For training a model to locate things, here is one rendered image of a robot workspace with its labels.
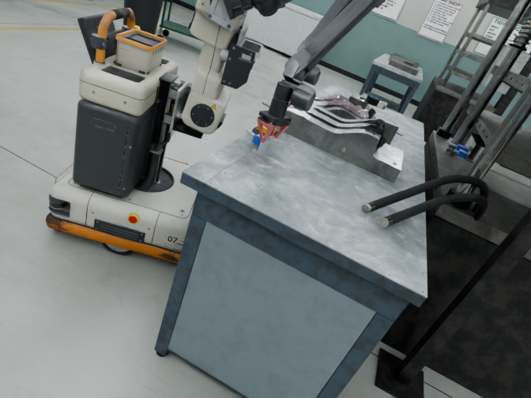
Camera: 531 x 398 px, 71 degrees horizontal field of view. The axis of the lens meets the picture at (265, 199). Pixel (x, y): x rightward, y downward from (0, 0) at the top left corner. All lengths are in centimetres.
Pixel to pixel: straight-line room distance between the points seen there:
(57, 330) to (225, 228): 82
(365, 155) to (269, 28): 701
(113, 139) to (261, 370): 104
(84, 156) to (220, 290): 85
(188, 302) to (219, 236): 31
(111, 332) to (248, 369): 57
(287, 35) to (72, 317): 728
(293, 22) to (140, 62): 669
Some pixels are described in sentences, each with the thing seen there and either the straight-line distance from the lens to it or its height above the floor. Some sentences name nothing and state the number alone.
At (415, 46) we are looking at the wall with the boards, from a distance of 871.
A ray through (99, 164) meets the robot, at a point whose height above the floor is 44.
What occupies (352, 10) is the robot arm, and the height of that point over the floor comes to 130.
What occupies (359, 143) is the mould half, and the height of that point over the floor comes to 89.
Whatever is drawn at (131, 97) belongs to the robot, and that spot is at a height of 76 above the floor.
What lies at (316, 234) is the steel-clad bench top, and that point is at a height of 80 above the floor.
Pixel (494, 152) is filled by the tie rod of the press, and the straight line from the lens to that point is 163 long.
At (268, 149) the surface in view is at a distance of 127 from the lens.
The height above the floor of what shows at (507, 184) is 85.
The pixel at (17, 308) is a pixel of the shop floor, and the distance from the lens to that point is 172.
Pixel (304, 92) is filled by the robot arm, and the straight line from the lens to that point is 120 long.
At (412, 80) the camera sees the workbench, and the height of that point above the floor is 75.
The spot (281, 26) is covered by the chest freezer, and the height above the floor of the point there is 51.
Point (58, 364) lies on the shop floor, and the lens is 156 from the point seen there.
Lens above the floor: 131
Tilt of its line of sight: 30 degrees down
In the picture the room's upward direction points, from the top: 21 degrees clockwise
